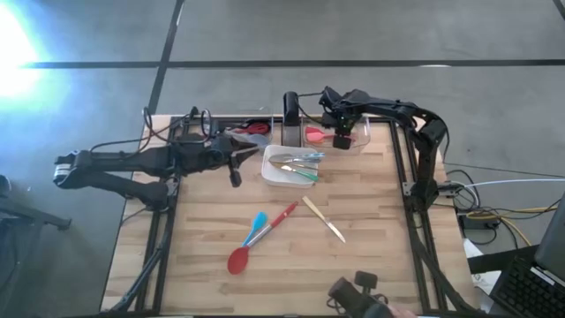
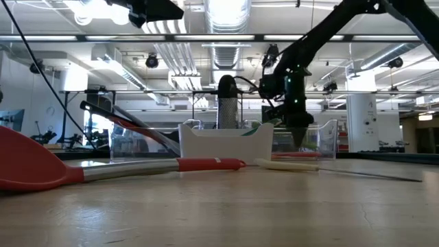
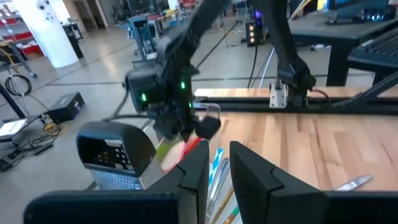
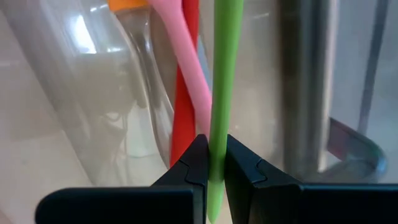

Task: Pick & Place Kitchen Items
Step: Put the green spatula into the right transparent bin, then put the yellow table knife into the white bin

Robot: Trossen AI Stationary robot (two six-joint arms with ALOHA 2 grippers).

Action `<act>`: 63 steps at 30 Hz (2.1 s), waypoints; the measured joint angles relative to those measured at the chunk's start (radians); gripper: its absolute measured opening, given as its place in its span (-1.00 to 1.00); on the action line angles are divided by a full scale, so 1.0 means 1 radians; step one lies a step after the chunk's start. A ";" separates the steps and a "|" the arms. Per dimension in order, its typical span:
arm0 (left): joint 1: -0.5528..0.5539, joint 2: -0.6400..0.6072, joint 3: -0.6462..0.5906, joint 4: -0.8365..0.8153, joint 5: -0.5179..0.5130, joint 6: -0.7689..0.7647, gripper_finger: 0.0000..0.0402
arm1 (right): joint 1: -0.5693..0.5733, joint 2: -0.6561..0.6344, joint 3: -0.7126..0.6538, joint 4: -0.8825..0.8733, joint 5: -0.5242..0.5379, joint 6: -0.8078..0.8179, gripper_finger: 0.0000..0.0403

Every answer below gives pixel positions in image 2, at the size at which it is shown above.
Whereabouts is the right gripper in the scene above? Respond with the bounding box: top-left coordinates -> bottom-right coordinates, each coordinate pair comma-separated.
259,67 -> 315,149

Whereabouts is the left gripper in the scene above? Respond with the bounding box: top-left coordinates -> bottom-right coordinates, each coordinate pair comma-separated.
105,0 -> 185,29

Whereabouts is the red silicone spatula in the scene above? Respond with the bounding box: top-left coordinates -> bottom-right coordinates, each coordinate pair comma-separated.
272,152 -> 323,159

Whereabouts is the green-handled cutlery piece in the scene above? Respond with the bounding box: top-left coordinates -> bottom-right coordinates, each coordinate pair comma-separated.
241,119 -> 281,137

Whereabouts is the black slotted spoon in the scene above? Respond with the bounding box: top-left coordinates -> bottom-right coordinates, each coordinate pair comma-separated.
79,100 -> 180,143

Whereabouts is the black computer monitor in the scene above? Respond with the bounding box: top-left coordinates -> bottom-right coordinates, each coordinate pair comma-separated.
261,105 -> 287,125

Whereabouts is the white building column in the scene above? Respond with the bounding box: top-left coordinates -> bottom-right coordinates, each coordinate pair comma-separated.
345,71 -> 380,154

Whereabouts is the white plastic bin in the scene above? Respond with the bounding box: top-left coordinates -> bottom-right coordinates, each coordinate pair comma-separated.
178,122 -> 275,165

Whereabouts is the black pole stand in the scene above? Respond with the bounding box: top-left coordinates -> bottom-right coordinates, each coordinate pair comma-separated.
61,91 -> 69,145

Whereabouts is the cream-handled knife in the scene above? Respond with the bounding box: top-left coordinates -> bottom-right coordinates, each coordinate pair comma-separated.
255,158 -> 425,183

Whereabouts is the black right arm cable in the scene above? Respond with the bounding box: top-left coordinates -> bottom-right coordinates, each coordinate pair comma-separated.
233,75 -> 277,109

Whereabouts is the silver ceiling air duct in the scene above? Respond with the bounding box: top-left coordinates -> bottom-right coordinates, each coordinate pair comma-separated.
204,0 -> 252,71
359,20 -> 439,71

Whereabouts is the wall screen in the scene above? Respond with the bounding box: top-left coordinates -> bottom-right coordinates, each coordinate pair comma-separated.
0,108 -> 25,133

